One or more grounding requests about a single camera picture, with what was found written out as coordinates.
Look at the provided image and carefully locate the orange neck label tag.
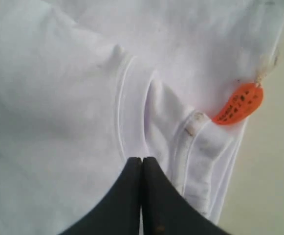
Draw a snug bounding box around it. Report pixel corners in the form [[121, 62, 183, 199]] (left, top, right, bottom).
[[212, 83, 263, 125]]

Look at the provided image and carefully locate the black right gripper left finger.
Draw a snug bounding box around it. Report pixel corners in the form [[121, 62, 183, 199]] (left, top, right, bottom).
[[62, 157, 142, 235]]

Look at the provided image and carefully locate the white t-shirt red lettering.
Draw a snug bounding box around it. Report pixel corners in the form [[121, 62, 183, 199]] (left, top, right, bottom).
[[0, 0, 284, 234]]

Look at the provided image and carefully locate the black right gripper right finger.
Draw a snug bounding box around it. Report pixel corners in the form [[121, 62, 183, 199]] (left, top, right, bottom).
[[141, 157, 225, 235]]

